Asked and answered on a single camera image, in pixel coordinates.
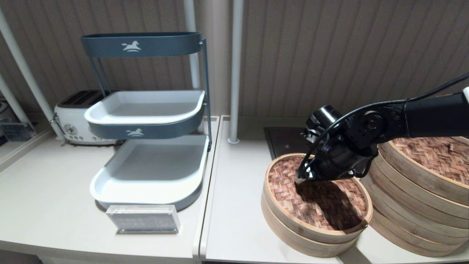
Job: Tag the white metal shelf pole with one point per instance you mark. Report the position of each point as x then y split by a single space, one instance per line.
14 103
45 105
236 73
189 18

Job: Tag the white retro toaster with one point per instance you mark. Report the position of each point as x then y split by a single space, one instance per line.
73 116

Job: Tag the small bamboo steamer basket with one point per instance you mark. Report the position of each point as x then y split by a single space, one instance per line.
285 236

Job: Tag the small grey sign block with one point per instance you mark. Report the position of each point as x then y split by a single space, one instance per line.
16 132

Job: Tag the black induction cooktop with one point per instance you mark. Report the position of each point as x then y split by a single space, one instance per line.
284 141

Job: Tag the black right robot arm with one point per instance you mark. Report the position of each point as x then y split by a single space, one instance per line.
436 115

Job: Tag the large bamboo steamer basket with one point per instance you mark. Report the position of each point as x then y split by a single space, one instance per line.
403 229
403 192

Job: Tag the clear acrylic warning sign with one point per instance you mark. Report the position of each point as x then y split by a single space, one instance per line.
143 220

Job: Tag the white-lined blue rack tray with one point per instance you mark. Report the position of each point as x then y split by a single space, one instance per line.
146 109
154 164

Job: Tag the black cylindrical wrist camera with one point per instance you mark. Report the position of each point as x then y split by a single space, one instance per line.
324 119

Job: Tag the dark blue horse-logo rack tier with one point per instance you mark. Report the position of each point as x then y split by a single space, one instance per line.
165 44

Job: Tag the three-tier blue tray rack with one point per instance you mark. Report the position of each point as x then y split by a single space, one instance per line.
206 91

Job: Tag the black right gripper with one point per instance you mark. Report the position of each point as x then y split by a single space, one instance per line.
337 161

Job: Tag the small woven bamboo steamer lid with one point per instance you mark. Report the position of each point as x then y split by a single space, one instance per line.
285 190

